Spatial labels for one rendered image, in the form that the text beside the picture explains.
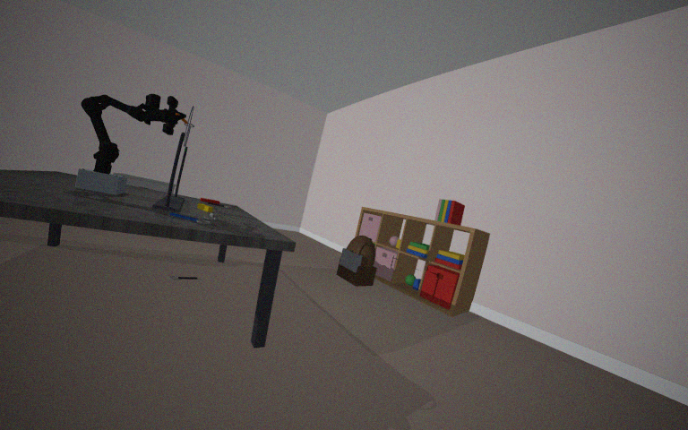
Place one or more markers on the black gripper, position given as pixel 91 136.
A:
pixel 169 115

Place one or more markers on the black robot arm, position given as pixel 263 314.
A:
pixel 108 151

